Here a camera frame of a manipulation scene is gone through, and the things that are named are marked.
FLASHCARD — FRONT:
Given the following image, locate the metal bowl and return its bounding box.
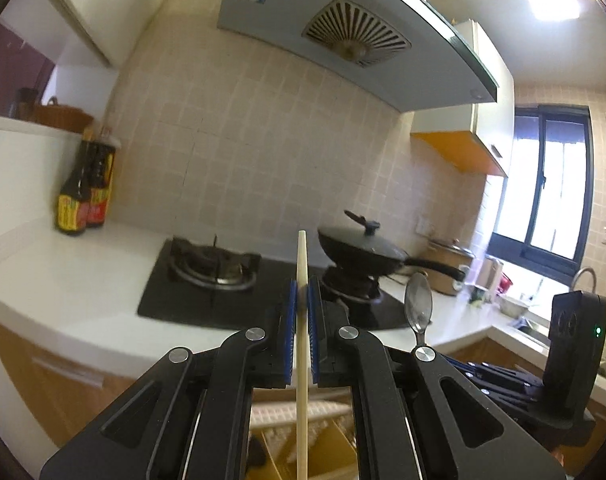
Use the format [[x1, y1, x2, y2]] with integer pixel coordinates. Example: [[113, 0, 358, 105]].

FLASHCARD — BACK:
[[498, 295, 534, 317]]

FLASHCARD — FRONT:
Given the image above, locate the black wok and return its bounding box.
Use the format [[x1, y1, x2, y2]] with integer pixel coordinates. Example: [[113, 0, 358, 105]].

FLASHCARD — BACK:
[[317, 227, 466, 283]]

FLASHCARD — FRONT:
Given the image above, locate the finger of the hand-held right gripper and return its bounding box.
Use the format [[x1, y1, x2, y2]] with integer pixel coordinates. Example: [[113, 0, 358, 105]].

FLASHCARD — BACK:
[[445, 356, 546, 413]]

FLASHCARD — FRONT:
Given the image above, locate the dark sauce bottle yellow label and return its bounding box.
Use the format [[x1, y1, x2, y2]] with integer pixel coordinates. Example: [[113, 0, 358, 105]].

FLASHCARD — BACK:
[[54, 127, 95, 237]]

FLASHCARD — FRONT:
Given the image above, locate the black wok lid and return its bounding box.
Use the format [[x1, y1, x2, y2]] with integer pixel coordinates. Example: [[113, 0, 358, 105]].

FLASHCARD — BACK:
[[317, 209, 406, 262]]

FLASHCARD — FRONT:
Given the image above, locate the white plastic jug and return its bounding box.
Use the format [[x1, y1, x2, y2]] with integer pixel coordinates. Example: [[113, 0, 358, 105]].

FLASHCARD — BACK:
[[475, 255, 504, 294]]

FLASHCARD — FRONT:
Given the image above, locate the dark framed window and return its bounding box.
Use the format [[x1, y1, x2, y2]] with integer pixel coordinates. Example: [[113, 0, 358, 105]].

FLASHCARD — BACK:
[[485, 104, 592, 286]]

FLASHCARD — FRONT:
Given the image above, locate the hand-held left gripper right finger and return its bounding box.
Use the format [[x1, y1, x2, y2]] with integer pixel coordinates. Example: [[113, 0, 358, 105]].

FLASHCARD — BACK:
[[307, 280, 566, 480]]

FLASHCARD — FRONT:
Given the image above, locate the white wall cabinet orange underside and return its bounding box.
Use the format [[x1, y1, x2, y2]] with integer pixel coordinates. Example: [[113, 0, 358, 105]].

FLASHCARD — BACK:
[[410, 19, 515, 178]]

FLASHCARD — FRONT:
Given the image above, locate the metal cabinet handle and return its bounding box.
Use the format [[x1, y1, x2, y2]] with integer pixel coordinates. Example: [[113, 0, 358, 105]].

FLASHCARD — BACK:
[[30, 354, 109, 387]]

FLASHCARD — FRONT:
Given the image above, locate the white overhead cabinet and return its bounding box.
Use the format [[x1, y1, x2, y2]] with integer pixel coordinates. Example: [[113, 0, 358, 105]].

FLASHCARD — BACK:
[[33, 0, 129, 68]]

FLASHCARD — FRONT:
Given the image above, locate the metal spoon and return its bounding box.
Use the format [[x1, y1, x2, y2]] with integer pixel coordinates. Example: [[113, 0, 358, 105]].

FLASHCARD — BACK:
[[404, 272, 433, 350]]

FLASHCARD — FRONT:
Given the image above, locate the steel sink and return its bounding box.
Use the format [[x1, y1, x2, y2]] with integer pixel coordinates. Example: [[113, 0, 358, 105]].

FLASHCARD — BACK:
[[513, 317, 552, 347]]

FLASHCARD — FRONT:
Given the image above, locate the grey range hood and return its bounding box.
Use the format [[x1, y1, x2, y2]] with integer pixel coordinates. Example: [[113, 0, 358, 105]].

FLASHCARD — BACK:
[[217, 0, 498, 113]]

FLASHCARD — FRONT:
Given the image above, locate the dark sauce bottle red label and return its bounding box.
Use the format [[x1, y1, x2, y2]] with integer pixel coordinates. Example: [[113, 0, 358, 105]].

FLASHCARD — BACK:
[[86, 126, 121, 229]]

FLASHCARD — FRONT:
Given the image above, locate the beige rice cooker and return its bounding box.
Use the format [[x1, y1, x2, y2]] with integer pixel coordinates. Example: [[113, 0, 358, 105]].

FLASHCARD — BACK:
[[425, 237, 476, 297]]

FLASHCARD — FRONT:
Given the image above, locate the metal faucet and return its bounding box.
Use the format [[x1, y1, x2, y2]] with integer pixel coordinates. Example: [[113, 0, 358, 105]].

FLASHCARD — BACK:
[[570, 266, 598, 295]]

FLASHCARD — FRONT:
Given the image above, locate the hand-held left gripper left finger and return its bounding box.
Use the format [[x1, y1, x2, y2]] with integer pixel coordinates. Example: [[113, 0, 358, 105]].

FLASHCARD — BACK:
[[39, 280, 299, 480]]

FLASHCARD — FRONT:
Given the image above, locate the black glass gas stove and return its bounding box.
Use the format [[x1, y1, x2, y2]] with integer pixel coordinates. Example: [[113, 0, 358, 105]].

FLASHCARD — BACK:
[[137, 236, 414, 332]]

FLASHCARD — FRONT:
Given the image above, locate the beige plastic utensil basket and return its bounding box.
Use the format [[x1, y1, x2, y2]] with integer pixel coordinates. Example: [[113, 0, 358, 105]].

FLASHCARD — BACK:
[[248, 387, 359, 480]]

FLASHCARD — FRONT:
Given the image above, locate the brown wicker basket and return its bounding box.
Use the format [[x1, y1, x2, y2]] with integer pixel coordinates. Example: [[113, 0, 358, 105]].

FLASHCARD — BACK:
[[33, 97, 95, 134]]

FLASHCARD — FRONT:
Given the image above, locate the wooden chopstick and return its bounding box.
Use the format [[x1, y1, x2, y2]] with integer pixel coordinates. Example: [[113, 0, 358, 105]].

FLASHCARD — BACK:
[[295, 230, 310, 480]]

